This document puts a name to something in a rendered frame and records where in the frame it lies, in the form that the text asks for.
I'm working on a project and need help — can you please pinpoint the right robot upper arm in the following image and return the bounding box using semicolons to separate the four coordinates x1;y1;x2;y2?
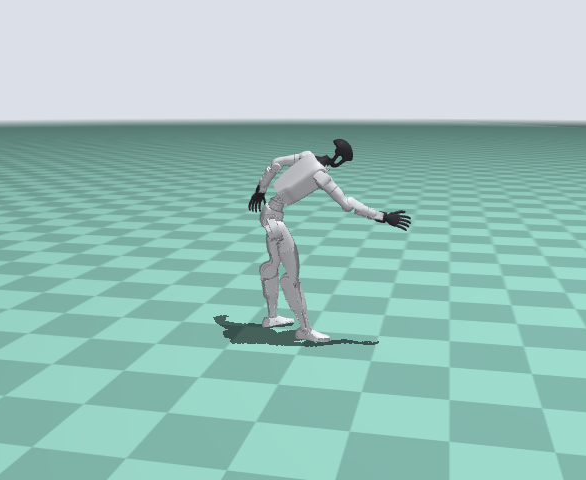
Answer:
313;170;354;212

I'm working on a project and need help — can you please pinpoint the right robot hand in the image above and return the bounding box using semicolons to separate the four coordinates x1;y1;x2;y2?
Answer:
375;210;411;231

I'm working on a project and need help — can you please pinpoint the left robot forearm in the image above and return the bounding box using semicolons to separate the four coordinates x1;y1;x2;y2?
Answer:
257;163;277;193

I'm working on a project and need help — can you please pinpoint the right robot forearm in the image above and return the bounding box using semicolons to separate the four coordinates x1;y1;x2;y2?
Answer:
347;197;384;220

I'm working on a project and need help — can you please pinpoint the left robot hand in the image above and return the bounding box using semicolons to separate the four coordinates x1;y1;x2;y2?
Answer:
249;185;266;213

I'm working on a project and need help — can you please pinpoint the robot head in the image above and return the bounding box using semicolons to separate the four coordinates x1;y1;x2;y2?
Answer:
314;139;353;168

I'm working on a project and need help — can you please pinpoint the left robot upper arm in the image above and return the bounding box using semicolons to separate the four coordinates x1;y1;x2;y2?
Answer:
271;151;312;173

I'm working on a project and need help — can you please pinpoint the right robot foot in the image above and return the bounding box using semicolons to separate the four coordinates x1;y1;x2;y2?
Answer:
295;328;330;342

